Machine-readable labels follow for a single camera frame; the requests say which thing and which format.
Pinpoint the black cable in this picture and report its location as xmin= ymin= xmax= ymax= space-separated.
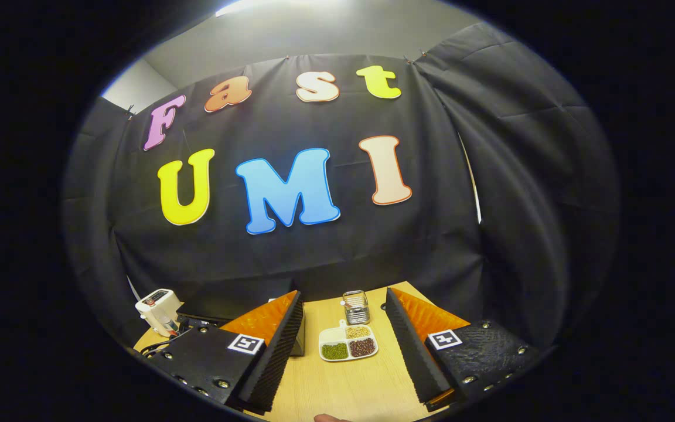
xmin=140 ymin=341 xmax=172 ymax=359

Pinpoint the white kitchen appliance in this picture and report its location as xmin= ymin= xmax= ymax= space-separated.
xmin=135 ymin=288 xmax=183 ymax=338

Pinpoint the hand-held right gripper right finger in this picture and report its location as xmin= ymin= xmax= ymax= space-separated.
xmin=384 ymin=287 xmax=543 ymax=412

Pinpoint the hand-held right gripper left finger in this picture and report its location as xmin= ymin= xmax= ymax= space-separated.
xmin=147 ymin=290 xmax=305 ymax=414

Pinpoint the black backdrop cloth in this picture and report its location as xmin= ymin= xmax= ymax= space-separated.
xmin=62 ymin=22 xmax=621 ymax=352

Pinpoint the white divided tray with beans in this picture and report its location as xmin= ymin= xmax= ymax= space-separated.
xmin=318 ymin=319 xmax=380 ymax=362

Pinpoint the black electric oven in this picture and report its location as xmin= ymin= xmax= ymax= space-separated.
xmin=182 ymin=281 xmax=306 ymax=357

